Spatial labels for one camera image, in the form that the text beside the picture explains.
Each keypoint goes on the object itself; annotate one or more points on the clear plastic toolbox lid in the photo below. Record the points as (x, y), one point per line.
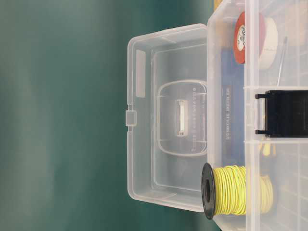
(166, 116)

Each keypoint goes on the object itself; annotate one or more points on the clear plastic toolbox base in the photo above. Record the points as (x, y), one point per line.
(254, 46)

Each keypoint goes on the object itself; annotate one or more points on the black toolbox latch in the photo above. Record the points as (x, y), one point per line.
(286, 114)

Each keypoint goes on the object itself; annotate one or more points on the blue labelled box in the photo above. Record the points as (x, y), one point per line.
(232, 110)

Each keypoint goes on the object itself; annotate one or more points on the red electrical tape roll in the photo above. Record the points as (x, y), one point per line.
(239, 38)

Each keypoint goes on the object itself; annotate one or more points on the white tape roll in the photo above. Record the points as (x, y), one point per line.
(270, 45)

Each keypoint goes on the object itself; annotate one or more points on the yellow wire spool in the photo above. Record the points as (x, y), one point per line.
(224, 191)

